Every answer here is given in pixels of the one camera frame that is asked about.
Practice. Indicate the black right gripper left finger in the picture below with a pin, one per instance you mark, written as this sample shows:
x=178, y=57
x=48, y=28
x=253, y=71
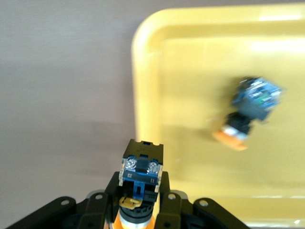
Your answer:
x=97, y=210

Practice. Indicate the yellow push button switch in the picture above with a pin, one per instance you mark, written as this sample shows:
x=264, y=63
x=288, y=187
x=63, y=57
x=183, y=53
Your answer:
x=140, y=167
x=252, y=102

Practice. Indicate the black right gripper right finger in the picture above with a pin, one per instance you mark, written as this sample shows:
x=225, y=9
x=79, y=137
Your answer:
x=171, y=210

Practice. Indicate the yellow plastic tray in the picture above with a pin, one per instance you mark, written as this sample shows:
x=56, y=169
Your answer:
x=190, y=95

